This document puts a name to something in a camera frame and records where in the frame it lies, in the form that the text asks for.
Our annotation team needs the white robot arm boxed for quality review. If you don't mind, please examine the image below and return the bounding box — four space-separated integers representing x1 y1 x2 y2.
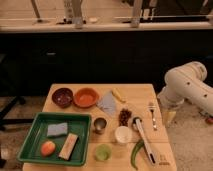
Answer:
157 61 213 125

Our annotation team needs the red orange bowl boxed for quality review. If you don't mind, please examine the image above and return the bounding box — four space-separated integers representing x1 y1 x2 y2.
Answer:
74 88 99 108

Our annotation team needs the dark maroon bowl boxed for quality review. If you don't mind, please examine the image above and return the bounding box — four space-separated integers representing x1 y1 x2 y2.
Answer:
52 88 73 108

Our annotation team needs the silver fork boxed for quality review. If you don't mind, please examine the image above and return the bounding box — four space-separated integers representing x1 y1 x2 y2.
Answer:
148 102 157 131

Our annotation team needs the green chili pepper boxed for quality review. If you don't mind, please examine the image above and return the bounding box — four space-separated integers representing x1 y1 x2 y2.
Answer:
130 139 144 170

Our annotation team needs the dark red grape bunch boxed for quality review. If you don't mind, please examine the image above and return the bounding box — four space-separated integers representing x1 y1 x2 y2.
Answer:
119 108 132 126

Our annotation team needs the white cup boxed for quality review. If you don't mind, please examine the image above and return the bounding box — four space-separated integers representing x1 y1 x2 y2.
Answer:
115 126 132 145

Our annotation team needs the gray cloth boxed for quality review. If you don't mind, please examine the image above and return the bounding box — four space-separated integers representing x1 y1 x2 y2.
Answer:
96 91 116 116

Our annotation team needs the small metal cup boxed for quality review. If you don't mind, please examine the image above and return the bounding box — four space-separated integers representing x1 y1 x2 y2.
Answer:
94 117 107 134

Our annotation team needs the green cup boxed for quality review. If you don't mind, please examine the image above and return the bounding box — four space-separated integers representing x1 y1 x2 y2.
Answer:
95 144 111 161

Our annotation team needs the blue sponge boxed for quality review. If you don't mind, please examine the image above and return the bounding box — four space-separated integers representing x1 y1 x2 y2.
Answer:
47 123 68 137

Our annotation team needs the tan wooden block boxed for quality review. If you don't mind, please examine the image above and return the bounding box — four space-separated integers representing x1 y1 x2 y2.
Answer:
59 133 78 160

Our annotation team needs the green plastic tray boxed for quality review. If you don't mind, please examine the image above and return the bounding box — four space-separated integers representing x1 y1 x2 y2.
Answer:
17 112 91 167

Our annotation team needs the orange peach fruit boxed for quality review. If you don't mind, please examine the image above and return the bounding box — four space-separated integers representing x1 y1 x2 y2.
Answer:
40 141 56 156

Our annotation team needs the black office chair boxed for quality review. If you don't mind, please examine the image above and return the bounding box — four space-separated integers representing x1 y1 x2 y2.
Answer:
0 53 33 131

